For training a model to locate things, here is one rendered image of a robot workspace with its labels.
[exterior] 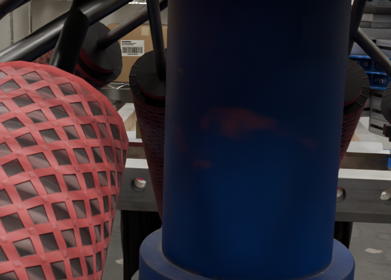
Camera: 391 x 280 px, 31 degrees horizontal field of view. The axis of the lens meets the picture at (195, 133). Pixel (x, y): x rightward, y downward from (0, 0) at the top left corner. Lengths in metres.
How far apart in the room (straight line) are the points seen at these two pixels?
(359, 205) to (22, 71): 0.83
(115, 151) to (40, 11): 4.88
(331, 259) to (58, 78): 0.21
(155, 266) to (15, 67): 0.18
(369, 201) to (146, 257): 0.66
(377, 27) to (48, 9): 3.33
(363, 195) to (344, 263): 0.62
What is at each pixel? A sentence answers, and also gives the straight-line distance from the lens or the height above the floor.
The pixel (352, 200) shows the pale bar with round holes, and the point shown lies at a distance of 0.97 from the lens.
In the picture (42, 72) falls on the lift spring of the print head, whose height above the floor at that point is 1.26.
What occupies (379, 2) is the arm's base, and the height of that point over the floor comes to 1.27.
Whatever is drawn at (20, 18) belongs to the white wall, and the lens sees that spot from 5.10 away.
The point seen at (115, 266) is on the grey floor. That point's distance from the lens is 3.37.
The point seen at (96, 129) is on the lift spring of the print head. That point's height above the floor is 1.24.
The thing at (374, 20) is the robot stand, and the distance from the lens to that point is 2.04.
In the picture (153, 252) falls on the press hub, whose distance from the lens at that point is 0.35.
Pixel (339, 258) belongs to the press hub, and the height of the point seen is 1.15.
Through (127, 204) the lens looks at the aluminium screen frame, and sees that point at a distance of 1.06.
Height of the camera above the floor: 1.28
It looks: 11 degrees down
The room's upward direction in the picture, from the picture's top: 2 degrees clockwise
